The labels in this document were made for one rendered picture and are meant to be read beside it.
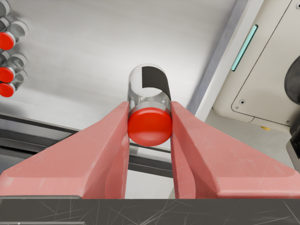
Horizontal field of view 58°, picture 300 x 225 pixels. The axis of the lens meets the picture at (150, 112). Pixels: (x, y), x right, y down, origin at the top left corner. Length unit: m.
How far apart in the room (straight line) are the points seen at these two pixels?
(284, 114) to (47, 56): 1.06
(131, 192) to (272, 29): 0.77
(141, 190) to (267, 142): 1.30
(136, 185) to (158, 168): 0.08
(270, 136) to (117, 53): 1.45
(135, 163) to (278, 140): 1.39
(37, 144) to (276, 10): 0.87
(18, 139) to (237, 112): 0.93
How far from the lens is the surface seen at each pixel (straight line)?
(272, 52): 1.12
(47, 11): 0.38
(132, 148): 0.47
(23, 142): 0.48
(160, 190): 0.55
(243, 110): 1.21
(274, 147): 1.81
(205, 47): 0.38
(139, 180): 0.53
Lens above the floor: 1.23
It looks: 55 degrees down
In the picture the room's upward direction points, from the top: 180 degrees counter-clockwise
